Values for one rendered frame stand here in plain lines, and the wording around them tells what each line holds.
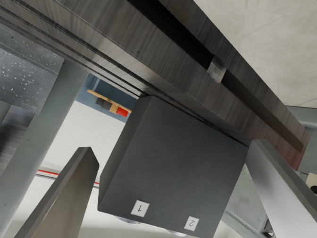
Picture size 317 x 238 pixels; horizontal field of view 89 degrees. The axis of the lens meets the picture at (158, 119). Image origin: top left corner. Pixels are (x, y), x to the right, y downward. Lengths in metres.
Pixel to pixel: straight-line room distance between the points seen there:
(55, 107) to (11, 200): 0.32
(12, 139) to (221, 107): 0.59
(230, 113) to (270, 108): 0.09
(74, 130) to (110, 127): 0.88
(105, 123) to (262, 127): 4.42
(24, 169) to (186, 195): 0.53
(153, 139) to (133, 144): 0.03
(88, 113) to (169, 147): 4.28
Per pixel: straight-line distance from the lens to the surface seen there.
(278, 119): 0.32
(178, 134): 0.26
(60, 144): 4.65
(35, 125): 0.64
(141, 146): 0.25
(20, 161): 0.68
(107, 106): 4.01
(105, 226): 6.02
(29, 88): 0.59
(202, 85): 0.18
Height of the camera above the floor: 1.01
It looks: 4 degrees down
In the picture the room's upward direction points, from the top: 154 degrees counter-clockwise
